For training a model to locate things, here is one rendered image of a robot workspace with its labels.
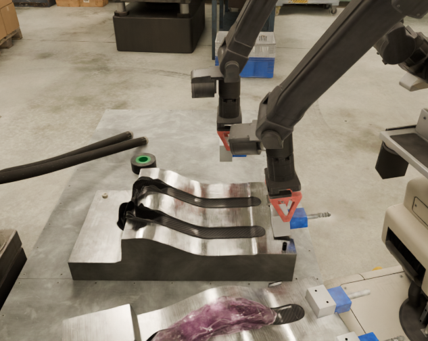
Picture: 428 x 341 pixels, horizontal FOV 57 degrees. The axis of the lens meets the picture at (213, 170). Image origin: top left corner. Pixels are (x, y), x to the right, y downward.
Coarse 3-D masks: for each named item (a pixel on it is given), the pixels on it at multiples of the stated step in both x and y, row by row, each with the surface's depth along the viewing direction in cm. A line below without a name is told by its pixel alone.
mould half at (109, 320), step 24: (216, 288) 76; (240, 288) 78; (264, 288) 81; (288, 288) 81; (96, 312) 70; (120, 312) 70; (168, 312) 74; (312, 312) 77; (336, 312) 77; (72, 336) 66; (96, 336) 66; (120, 336) 66; (144, 336) 70; (216, 336) 68; (240, 336) 68; (264, 336) 70; (288, 336) 72; (312, 336) 72; (336, 336) 72
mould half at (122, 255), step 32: (96, 192) 107; (128, 192) 107; (192, 192) 101; (224, 192) 103; (256, 192) 102; (96, 224) 97; (128, 224) 86; (224, 224) 93; (256, 224) 92; (96, 256) 88; (128, 256) 85; (160, 256) 85; (192, 256) 85; (224, 256) 85; (256, 256) 85; (288, 256) 85
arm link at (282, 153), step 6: (288, 138) 78; (258, 144) 81; (288, 144) 79; (270, 150) 80; (276, 150) 79; (282, 150) 79; (288, 150) 79; (270, 156) 80; (276, 156) 80; (282, 156) 79
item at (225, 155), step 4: (220, 140) 111; (228, 140) 111; (220, 144) 109; (228, 144) 109; (220, 148) 109; (224, 148) 109; (264, 148) 111; (220, 152) 110; (224, 152) 110; (228, 152) 110; (220, 156) 110; (224, 156) 110; (228, 156) 110; (232, 156) 110; (236, 156) 111; (240, 156) 111; (244, 156) 111; (220, 160) 111; (224, 160) 111; (228, 160) 111; (232, 160) 111
